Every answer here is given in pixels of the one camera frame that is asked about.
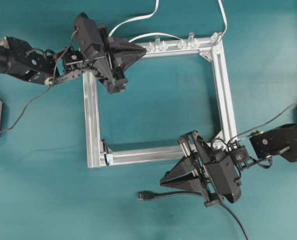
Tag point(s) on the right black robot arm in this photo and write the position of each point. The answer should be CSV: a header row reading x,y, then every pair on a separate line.
x,y
280,141

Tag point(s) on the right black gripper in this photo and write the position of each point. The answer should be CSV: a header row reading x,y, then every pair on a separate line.
x,y
189,173

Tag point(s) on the clear plastic clip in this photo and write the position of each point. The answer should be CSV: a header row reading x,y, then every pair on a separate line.
x,y
150,47
192,42
160,45
182,45

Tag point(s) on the left wrist camera housing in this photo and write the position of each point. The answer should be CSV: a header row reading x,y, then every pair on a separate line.
x,y
88,37

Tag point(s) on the right wrist camera housing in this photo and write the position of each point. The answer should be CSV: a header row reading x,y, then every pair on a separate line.
x,y
223,176

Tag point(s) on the square aluminium extrusion frame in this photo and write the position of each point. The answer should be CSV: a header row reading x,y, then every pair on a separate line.
x,y
211,49

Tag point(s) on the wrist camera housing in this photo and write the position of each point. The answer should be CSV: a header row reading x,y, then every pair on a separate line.
x,y
223,176
88,37

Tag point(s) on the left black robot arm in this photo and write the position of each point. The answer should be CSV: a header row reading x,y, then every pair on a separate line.
x,y
44,67

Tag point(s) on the black string loop blue tape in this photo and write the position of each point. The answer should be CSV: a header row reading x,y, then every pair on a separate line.
x,y
107,153

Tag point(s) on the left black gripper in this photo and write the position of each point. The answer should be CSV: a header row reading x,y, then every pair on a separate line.
x,y
110,57

